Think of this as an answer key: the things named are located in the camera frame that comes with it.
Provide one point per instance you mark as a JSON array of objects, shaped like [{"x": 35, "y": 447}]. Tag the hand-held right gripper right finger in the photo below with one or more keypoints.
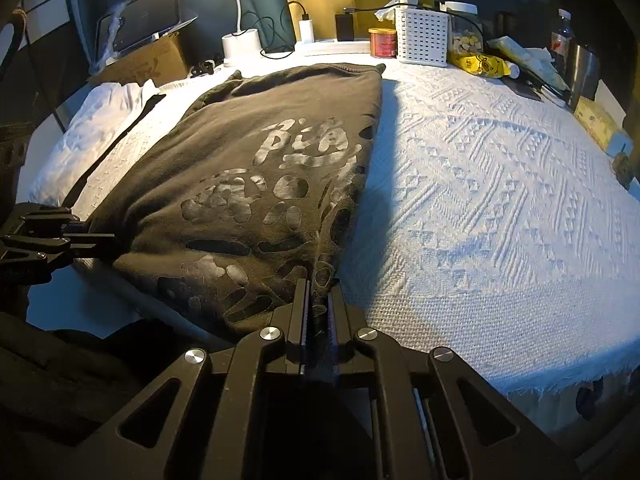
[{"x": 336, "y": 320}]

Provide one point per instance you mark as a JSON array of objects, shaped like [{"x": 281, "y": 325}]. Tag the black tablet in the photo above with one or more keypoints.
[{"x": 150, "y": 15}]

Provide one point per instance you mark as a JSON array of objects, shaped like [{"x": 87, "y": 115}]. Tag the brown t-shirt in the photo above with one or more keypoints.
[{"x": 240, "y": 185}]

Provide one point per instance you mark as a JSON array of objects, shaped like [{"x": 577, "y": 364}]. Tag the white pillow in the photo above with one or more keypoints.
[{"x": 90, "y": 130}]

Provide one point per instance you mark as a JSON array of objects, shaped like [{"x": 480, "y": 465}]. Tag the clear jar white lid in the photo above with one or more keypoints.
[{"x": 465, "y": 35}]

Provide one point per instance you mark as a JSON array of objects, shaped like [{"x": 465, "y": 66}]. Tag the small black clip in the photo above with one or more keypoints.
[{"x": 206, "y": 66}]

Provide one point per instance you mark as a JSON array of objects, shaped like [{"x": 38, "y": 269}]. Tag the steel tumbler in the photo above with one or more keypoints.
[{"x": 582, "y": 75}]

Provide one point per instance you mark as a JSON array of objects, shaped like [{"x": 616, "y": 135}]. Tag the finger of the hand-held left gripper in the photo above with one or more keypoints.
[
  {"x": 50, "y": 219},
  {"x": 60, "y": 246}
]

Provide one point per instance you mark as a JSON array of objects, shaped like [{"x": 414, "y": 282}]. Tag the black power adapter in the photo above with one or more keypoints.
[{"x": 343, "y": 27}]

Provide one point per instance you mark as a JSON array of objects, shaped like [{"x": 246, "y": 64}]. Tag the white crumpled tissue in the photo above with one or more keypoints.
[{"x": 387, "y": 12}]

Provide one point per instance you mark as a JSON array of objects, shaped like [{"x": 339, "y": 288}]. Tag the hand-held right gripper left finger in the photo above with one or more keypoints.
[{"x": 302, "y": 320}]

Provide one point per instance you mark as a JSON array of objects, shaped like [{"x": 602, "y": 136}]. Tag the yellow tissue box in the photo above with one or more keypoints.
[{"x": 600, "y": 122}]

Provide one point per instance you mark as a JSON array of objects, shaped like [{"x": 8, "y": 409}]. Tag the grey rock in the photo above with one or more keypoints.
[{"x": 622, "y": 170}]

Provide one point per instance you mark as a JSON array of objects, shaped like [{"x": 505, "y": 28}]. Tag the red can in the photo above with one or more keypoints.
[{"x": 382, "y": 42}]

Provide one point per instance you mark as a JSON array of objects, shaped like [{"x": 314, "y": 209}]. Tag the white power strip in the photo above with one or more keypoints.
[{"x": 335, "y": 48}]

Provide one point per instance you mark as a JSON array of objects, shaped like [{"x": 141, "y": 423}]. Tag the white charger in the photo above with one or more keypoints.
[{"x": 306, "y": 30}]

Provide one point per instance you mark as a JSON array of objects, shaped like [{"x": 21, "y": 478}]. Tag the wet wipes pack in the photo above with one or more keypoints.
[{"x": 530, "y": 60}]

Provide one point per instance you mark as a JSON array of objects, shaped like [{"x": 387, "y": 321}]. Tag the cardboard box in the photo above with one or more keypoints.
[{"x": 150, "y": 60}]

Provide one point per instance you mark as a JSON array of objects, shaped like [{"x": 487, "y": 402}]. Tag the yellow snack bag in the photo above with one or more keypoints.
[{"x": 477, "y": 65}]

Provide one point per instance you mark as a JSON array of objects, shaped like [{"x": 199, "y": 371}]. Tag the clear water bottle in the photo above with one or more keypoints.
[{"x": 561, "y": 35}]

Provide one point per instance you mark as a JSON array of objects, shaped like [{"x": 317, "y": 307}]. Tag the white tube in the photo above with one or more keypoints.
[{"x": 513, "y": 70}]

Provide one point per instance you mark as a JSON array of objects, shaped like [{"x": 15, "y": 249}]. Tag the white perforated basket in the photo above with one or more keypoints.
[{"x": 422, "y": 37}]

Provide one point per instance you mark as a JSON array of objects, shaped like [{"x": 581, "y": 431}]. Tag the black eyeglasses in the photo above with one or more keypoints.
[{"x": 550, "y": 91}]

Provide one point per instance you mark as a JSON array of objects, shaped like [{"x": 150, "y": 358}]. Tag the black smartphone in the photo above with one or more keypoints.
[{"x": 527, "y": 92}]

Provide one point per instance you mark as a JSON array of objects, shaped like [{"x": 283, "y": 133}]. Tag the white desk lamp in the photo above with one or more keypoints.
[{"x": 240, "y": 45}]

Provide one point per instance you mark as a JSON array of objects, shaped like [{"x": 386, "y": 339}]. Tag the teal curtain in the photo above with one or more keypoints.
[{"x": 265, "y": 10}]

